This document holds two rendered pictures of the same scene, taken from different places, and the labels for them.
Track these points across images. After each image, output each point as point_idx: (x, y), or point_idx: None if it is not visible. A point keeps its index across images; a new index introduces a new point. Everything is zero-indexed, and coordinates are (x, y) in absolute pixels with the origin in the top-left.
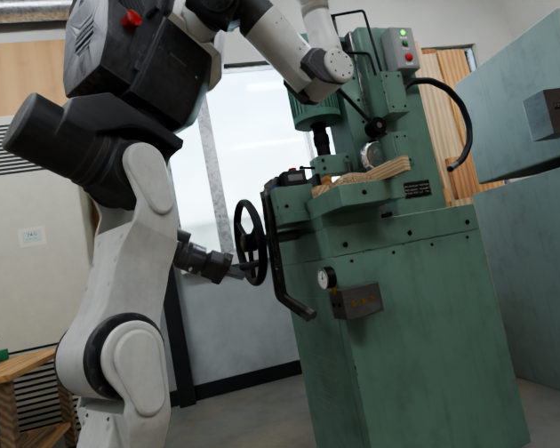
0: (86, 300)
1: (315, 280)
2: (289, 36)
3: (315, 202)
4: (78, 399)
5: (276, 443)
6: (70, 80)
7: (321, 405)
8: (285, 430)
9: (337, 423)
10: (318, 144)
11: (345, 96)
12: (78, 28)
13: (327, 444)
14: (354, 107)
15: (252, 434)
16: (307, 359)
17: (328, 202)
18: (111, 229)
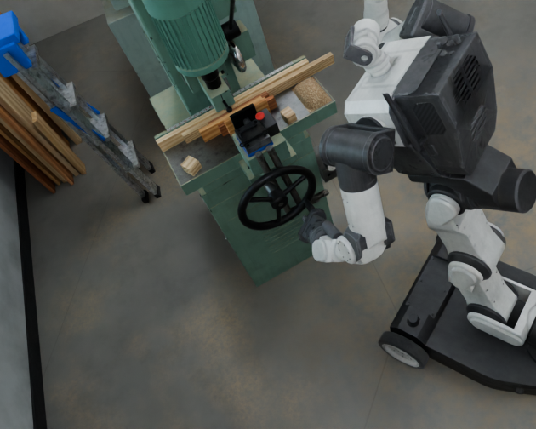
0: (480, 245)
1: (282, 180)
2: None
3: (296, 125)
4: (471, 286)
5: (225, 325)
6: (472, 161)
7: (272, 253)
8: (202, 322)
9: (295, 243)
10: (217, 77)
11: (233, 17)
12: (470, 122)
13: (276, 267)
14: (232, 22)
15: (197, 355)
16: (253, 243)
17: (318, 117)
18: (467, 212)
